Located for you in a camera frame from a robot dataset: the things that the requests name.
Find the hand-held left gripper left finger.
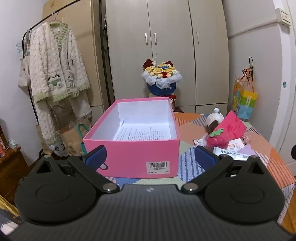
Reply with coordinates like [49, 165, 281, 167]
[32, 146, 121, 193]

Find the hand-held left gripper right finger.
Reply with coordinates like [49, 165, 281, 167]
[180, 146, 267, 194]

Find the pink strawberry plush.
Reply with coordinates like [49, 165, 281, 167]
[205, 128, 229, 150]

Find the white wet wipes pack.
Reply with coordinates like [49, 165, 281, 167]
[213, 146, 250, 161]

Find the pink cardboard box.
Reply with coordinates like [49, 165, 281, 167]
[83, 97, 180, 179]

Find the white printed packet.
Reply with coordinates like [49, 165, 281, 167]
[227, 138, 245, 151]

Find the white brown plush toy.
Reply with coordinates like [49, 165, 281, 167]
[205, 107, 226, 137]

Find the pink strawberry plush pouch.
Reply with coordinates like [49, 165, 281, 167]
[211, 111, 248, 144]

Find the lavender packet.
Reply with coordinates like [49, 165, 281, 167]
[237, 145, 257, 159]

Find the pink floral cloth pouch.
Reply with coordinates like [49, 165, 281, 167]
[242, 132, 253, 145]

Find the patchwork blanket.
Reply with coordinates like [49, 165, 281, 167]
[104, 112, 296, 229]

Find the brown paper bag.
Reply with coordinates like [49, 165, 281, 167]
[58, 118, 92, 156]

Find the colourful gift bag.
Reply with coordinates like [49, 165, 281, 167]
[232, 67, 258, 120]

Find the black clothes rack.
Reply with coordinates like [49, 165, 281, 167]
[23, 0, 115, 130]

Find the wooden cabinet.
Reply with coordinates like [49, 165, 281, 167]
[0, 139, 30, 204]

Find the flower bouquet blue wrap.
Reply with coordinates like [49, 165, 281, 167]
[141, 58, 183, 96]

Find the white door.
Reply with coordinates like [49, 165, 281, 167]
[268, 0, 296, 163]

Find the yellow cloth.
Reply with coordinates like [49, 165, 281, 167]
[0, 194, 20, 223]

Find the cream fluffy cardigan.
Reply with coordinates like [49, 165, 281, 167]
[29, 21, 91, 103]

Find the cream canvas tote bag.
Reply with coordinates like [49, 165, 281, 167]
[18, 30, 31, 88]

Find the grey wardrobe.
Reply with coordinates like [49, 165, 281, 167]
[102, 0, 230, 114]

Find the black wall hook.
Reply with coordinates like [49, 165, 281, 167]
[248, 56, 255, 81]

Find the beige wall switch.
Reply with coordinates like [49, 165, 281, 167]
[275, 8, 292, 26]

